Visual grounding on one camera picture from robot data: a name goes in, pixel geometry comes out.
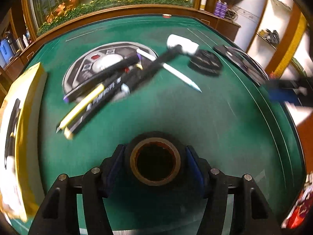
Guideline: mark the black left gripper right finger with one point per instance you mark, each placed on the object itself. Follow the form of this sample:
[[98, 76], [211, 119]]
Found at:
[[213, 187]]

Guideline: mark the black tape roll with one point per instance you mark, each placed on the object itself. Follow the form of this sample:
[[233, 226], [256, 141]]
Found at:
[[155, 159]]

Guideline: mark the yellow cardboard tray box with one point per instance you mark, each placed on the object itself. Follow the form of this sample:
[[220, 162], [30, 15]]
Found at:
[[21, 185]]

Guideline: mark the blue water jug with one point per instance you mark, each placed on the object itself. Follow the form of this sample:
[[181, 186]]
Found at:
[[6, 51]]

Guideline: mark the white pen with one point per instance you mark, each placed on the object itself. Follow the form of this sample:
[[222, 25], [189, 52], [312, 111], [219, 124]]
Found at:
[[172, 70]]

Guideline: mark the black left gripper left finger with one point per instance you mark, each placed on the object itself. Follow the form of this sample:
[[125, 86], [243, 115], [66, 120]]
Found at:
[[96, 186]]

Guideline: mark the small red white token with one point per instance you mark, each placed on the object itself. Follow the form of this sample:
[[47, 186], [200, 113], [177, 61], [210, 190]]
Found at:
[[166, 16]]

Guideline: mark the finger of the blue right gripper seen afar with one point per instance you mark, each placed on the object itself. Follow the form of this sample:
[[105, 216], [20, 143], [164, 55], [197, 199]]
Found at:
[[297, 92]]

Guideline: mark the black round fan part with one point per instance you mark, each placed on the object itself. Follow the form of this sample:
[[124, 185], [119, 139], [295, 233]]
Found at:
[[205, 63]]

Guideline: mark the black marker pen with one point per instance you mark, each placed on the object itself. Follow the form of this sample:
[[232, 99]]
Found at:
[[100, 77]]

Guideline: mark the white plastic cup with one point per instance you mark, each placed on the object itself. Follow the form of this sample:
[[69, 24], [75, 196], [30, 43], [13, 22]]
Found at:
[[188, 47]]

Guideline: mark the round mahjong table control panel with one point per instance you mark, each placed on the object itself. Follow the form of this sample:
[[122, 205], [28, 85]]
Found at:
[[98, 59]]

